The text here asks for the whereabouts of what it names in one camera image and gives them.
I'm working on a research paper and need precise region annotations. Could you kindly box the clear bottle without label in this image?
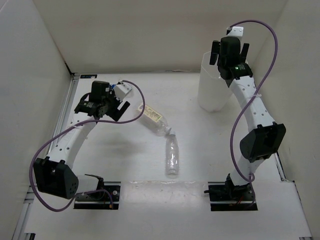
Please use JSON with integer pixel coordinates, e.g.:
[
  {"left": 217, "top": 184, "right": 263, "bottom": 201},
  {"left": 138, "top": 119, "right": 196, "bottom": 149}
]
[{"left": 165, "top": 131, "right": 180, "bottom": 176}]

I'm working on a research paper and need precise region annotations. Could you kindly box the aluminium frame rail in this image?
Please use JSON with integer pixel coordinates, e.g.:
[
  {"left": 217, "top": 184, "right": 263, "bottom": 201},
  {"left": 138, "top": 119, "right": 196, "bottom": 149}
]
[
  {"left": 246, "top": 68, "right": 313, "bottom": 238},
  {"left": 12, "top": 73, "right": 81, "bottom": 240}
]

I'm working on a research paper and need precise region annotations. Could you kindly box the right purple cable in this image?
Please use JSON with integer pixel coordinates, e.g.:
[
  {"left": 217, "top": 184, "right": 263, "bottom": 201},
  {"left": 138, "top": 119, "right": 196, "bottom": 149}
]
[{"left": 229, "top": 19, "right": 279, "bottom": 207}]

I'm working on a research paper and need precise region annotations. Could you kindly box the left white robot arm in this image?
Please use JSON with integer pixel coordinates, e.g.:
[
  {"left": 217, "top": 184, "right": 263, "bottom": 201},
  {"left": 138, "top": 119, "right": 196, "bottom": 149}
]
[{"left": 33, "top": 80, "right": 132, "bottom": 200}]

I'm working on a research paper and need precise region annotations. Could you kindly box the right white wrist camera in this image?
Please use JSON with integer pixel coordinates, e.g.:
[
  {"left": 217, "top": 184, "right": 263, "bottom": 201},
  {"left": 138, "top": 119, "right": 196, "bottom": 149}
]
[{"left": 226, "top": 26, "right": 244, "bottom": 40}]

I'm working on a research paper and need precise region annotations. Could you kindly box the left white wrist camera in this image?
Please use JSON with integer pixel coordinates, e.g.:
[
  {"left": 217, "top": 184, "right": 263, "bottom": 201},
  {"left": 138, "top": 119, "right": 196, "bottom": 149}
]
[{"left": 114, "top": 81, "right": 133, "bottom": 101}]

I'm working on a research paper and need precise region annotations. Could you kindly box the left aluminium frame rail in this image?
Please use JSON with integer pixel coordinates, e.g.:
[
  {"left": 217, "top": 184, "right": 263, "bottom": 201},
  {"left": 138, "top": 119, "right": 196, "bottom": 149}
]
[{"left": 12, "top": 73, "right": 81, "bottom": 240}]

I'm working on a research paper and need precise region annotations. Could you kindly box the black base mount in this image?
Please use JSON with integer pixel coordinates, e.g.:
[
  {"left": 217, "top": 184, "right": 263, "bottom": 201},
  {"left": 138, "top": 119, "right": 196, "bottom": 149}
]
[
  {"left": 73, "top": 181, "right": 121, "bottom": 210},
  {"left": 203, "top": 182, "right": 258, "bottom": 212}
]

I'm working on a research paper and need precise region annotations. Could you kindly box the white plastic bin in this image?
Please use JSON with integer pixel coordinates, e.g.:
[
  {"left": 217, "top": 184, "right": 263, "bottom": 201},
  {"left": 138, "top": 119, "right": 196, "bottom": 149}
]
[{"left": 197, "top": 51, "right": 233, "bottom": 112}]

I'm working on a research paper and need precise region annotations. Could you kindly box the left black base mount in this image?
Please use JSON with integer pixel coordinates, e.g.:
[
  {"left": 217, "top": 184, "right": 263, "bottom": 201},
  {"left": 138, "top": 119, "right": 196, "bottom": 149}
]
[{"left": 73, "top": 181, "right": 121, "bottom": 210}]

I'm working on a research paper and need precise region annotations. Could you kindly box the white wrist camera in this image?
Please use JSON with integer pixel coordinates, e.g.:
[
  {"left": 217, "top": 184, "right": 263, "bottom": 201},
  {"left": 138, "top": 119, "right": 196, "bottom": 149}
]
[
  {"left": 226, "top": 26, "right": 244, "bottom": 40},
  {"left": 114, "top": 81, "right": 133, "bottom": 101}
]

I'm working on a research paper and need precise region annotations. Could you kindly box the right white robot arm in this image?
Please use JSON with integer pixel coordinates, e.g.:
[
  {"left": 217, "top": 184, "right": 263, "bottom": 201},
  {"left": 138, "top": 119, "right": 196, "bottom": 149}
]
[{"left": 209, "top": 36, "right": 286, "bottom": 200}]

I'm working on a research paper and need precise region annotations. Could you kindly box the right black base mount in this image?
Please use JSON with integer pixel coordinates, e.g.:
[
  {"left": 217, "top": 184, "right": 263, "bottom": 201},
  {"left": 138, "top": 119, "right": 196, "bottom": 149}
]
[{"left": 203, "top": 182, "right": 258, "bottom": 212}]

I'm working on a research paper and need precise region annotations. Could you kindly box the large green label bottle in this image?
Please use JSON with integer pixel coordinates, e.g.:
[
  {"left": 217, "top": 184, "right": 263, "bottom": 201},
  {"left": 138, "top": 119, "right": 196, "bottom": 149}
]
[{"left": 138, "top": 104, "right": 172, "bottom": 137}]

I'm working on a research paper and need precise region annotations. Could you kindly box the right aluminium frame rail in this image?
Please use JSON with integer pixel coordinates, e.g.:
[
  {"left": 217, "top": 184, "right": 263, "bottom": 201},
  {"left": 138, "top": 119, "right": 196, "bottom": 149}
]
[{"left": 246, "top": 68, "right": 313, "bottom": 238}]

